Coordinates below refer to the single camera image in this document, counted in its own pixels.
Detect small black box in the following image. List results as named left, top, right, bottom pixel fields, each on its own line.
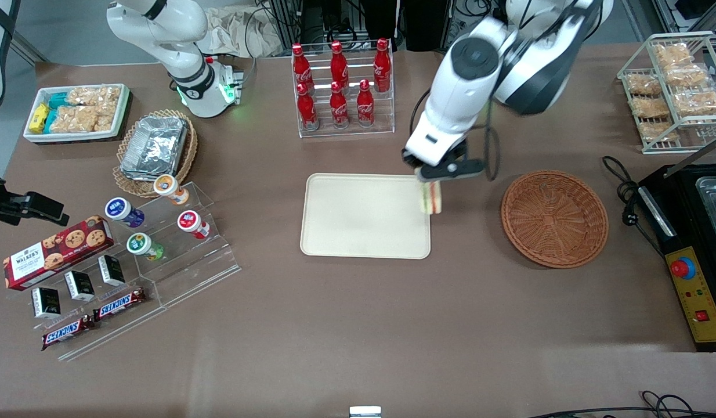
left=97, top=254, right=126, bottom=287
left=64, top=271, right=96, bottom=302
left=31, top=287, right=62, bottom=319

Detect black power cable with plug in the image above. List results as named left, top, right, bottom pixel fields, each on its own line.
left=601, top=155, right=667, bottom=257

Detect grey metal bar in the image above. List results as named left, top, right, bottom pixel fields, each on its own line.
left=662, top=132, right=716, bottom=178

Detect white rectangular snack bin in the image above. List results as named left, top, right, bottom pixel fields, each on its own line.
left=23, top=83, right=131, bottom=144

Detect beige plastic tray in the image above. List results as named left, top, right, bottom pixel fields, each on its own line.
left=299, top=172, right=432, bottom=260

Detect red lid drink cup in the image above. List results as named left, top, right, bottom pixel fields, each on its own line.
left=177, top=210, right=211, bottom=240

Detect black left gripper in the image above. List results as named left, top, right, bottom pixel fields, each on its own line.
left=401, top=139, right=487, bottom=183

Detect tan woven basket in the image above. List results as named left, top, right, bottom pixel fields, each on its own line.
left=112, top=109, right=199, bottom=199

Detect clear bag of crackers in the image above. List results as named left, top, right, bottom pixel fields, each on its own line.
left=624, top=72, right=663, bottom=97
left=664, top=63, right=709, bottom=89
left=671, top=89, right=716, bottom=117
left=630, top=96, right=671, bottom=120
left=639, top=119, right=681, bottom=143
left=652, top=43, right=695, bottom=68

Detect red Walkers cookie box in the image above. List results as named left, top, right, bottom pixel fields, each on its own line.
left=2, top=215, right=115, bottom=291

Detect triangle sandwich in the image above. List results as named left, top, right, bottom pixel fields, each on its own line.
left=418, top=179, right=444, bottom=216

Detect grey arm base connector block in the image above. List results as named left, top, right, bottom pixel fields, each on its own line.
left=218, top=62, right=245, bottom=106

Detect red emergency stop button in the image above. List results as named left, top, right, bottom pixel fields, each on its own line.
left=670, top=256, right=697, bottom=281

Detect clear acrylic bottle rack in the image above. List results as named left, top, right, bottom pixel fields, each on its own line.
left=291, top=39, right=396, bottom=139

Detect crumpled beige cloth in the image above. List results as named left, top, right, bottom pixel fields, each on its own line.
left=206, top=5, right=284, bottom=59

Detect clear acrylic stepped stand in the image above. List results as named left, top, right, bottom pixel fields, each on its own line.
left=21, top=181, right=242, bottom=362

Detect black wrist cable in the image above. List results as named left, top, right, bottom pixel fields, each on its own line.
left=410, top=87, right=502, bottom=182

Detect black countertop machine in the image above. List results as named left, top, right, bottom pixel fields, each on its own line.
left=636, top=165, right=716, bottom=353

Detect black equipment rack with cables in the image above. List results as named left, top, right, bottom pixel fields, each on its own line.
left=255, top=0, right=451, bottom=52

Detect yellow control panel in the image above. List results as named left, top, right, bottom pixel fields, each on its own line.
left=664, top=246, right=716, bottom=345

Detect brown wicker basket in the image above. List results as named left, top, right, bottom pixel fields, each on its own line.
left=500, top=169, right=610, bottom=269

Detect yellow snack packet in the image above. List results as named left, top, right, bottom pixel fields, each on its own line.
left=28, top=103, right=50, bottom=134

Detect blue lid drink cup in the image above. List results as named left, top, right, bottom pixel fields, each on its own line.
left=104, top=197, right=146, bottom=229

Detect aluminium foil tray stack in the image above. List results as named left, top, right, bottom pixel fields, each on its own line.
left=120, top=115, right=189, bottom=182

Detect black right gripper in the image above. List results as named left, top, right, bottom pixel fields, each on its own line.
left=0, top=171, right=70, bottom=228

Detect green lid drink cup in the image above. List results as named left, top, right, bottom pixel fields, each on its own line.
left=126, top=232, right=165, bottom=261

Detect orange lid drink cup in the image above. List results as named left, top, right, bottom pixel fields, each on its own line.
left=153, top=174, right=191, bottom=207

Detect Snickers chocolate bar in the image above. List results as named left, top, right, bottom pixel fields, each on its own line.
left=92, top=287, right=147, bottom=323
left=41, top=315, right=96, bottom=352

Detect black floor cables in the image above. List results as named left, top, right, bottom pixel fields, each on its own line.
left=526, top=390, right=716, bottom=418

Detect red cola bottle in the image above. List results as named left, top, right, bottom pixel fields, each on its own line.
left=356, top=79, right=375, bottom=128
left=291, top=43, right=314, bottom=95
left=330, top=40, right=350, bottom=89
left=329, top=81, right=350, bottom=129
left=373, top=37, right=392, bottom=94
left=296, top=83, right=320, bottom=131

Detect white wire shelf rack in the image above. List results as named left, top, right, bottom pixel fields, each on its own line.
left=617, top=31, right=716, bottom=155

